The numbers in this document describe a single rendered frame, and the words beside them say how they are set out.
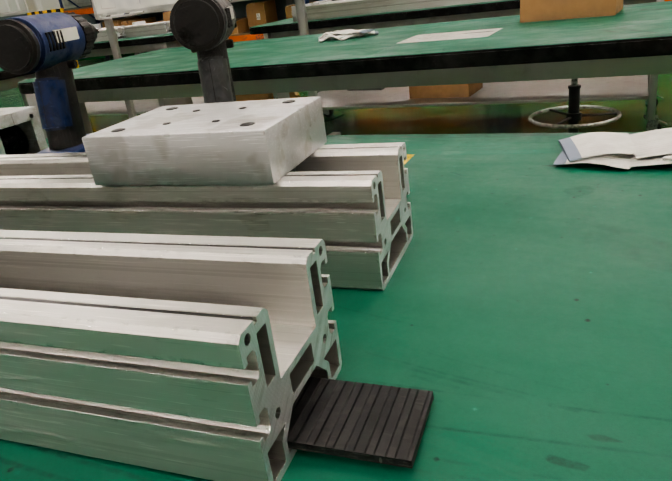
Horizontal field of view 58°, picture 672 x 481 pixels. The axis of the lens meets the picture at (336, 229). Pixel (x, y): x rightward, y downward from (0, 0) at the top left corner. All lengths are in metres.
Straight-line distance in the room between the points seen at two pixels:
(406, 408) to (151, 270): 0.16
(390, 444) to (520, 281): 0.19
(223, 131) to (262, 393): 0.22
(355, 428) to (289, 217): 0.18
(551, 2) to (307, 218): 1.88
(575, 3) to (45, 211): 1.91
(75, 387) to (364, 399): 0.14
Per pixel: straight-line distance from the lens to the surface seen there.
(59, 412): 0.35
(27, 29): 0.75
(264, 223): 0.45
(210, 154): 0.44
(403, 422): 0.31
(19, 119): 1.01
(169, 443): 0.31
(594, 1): 2.22
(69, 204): 0.57
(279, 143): 0.44
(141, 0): 4.04
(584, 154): 0.68
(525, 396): 0.34
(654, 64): 1.75
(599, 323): 0.40
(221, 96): 0.71
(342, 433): 0.31
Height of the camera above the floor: 0.99
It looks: 22 degrees down
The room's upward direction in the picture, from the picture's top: 8 degrees counter-clockwise
